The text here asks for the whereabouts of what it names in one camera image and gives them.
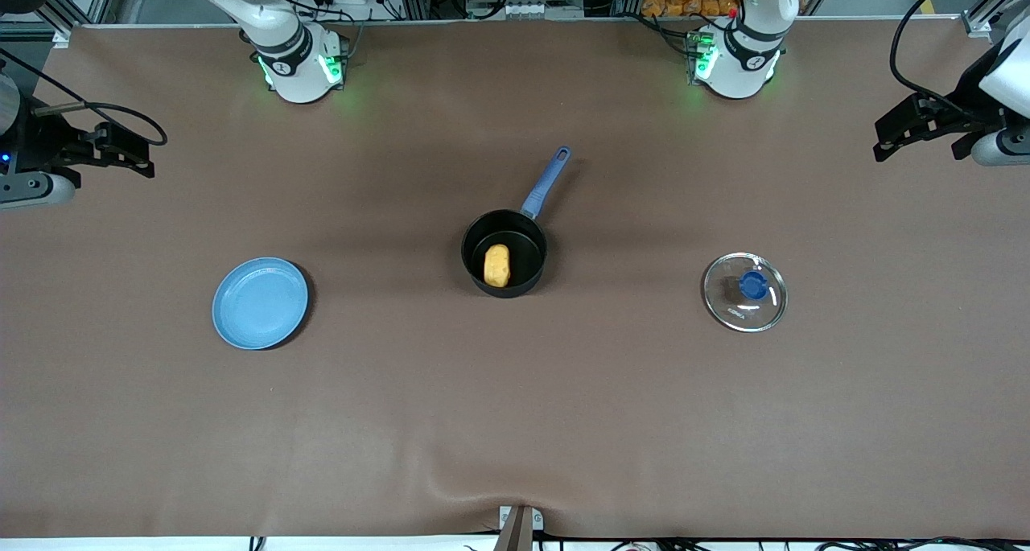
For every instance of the white power strip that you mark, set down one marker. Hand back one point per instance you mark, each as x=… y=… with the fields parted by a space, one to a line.
x=531 y=9

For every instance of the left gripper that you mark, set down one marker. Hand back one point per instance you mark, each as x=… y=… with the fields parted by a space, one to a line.
x=971 y=95

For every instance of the metal table clamp bracket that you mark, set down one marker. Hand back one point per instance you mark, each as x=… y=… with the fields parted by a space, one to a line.
x=515 y=531

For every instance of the yellow potato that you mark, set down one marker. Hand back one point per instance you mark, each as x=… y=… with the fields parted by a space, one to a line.
x=496 y=265

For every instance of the glass lid with blue knob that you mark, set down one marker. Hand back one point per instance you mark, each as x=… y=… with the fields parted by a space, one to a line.
x=736 y=314

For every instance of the blue round plate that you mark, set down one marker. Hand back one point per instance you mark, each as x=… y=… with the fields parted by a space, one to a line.
x=259 y=303

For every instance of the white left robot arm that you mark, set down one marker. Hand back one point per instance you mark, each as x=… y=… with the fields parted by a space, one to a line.
x=736 y=68

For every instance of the brown table mat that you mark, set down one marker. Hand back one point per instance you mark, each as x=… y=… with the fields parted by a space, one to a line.
x=515 y=414

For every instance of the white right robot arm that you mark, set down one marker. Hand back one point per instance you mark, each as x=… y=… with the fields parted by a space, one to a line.
x=298 y=76

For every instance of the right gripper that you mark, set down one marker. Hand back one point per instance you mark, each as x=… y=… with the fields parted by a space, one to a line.
x=36 y=142

